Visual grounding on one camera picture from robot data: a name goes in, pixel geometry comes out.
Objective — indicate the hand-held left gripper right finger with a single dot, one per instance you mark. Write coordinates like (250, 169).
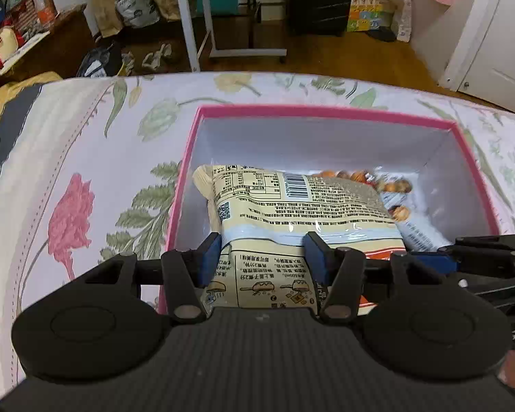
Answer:
(314, 259)

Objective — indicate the black bag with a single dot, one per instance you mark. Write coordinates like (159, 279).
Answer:
(101, 60)

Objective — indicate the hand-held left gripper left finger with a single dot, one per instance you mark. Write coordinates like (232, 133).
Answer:
(210, 261)

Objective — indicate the dark wooden cabinet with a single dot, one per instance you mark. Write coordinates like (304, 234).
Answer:
(64, 47)

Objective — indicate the rolling desk with wooden top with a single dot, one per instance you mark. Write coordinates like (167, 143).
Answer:
(189, 30)

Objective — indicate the floral bedsheet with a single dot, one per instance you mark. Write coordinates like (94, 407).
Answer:
(90, 146)

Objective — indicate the beige bag with red ribbon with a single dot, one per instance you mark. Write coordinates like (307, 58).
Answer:
(0, 51)

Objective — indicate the patterned plastic bag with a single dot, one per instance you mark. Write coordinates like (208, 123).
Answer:
(137, 8)

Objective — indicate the red woven basket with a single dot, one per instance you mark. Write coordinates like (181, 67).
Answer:
(25, 19)

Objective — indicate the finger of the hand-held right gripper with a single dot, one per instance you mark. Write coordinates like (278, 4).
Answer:
(440, 261)
(498, 289)

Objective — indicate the cream printed snack bag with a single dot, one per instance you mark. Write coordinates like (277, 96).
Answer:
(304, 210)

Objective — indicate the long white box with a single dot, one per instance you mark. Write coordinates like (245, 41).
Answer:
(402, 17)

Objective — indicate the pink cardboard box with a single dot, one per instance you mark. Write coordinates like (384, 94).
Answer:
(326, 146)

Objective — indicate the white door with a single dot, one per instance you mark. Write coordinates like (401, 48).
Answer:
(498, 30)

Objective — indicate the white nut bar wrapper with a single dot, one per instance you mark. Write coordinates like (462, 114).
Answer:
(416, 234)

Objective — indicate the colourful patterned bag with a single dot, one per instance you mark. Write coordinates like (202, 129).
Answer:
(369, 13)

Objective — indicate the black round item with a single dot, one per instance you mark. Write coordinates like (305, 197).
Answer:
(381, 34)

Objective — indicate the orange plastic bottle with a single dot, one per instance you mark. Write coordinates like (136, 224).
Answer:
(45, 6)

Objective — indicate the yellow blanket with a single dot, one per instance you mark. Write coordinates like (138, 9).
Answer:
(21, 90)

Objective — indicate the black cabinet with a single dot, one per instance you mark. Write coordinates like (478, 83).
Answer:
(322, 0)

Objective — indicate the peanut bag with red label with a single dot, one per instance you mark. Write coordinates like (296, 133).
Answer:
(356, 177)

